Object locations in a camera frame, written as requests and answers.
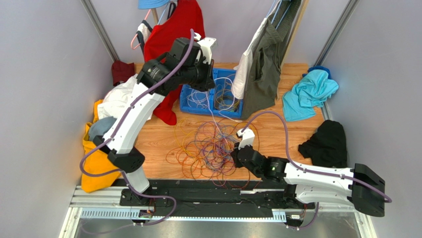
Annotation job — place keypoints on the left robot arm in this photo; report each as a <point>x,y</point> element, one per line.
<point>187,63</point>

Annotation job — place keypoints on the blue hat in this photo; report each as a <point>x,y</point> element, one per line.
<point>149,4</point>

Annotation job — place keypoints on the white cloth with black trim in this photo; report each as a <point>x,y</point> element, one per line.
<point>114,103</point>

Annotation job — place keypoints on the metal corner rail right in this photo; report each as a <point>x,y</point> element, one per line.
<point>336,31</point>

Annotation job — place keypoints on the grey-blue cloth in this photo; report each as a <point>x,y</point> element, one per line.
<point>101,127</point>

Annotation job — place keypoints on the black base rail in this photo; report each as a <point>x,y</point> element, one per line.
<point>188,201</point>

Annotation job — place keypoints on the red t-shirt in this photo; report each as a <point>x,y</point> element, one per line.
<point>187,16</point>

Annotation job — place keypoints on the pink hanger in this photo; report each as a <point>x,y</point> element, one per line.
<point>142,35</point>

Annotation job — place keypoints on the dark blue cloth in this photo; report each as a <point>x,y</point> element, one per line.
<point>318,67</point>

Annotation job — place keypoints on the olive green hanging garment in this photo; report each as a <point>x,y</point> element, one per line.
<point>264,75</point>

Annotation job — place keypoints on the blue divided plastic bin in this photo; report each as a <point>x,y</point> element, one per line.
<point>218,101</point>

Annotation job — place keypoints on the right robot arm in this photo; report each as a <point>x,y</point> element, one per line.
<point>359,186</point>

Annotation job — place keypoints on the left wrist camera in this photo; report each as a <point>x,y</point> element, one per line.
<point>207,44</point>

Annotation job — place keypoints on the metal corner rail left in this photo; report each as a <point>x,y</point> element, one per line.
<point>100,28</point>

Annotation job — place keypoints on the wooden pole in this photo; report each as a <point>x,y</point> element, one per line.
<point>295,27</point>

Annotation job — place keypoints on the dark red cloth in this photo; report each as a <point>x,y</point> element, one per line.
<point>121,72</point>

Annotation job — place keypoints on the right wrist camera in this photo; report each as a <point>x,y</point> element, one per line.
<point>247,137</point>

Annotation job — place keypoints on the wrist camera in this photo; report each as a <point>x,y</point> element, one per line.
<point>247,137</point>
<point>207,44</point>

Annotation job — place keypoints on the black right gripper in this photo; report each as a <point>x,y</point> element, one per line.
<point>238,156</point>

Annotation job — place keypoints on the yellow cloth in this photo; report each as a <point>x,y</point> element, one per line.
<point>97,163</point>

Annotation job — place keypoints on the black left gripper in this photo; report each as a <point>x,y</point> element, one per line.
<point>208,83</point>

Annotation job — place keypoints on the turquoise cloth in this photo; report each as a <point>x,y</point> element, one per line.
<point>312,91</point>

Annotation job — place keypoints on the metal corner rail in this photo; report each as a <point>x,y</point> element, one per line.
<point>336,31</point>
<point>100,28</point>

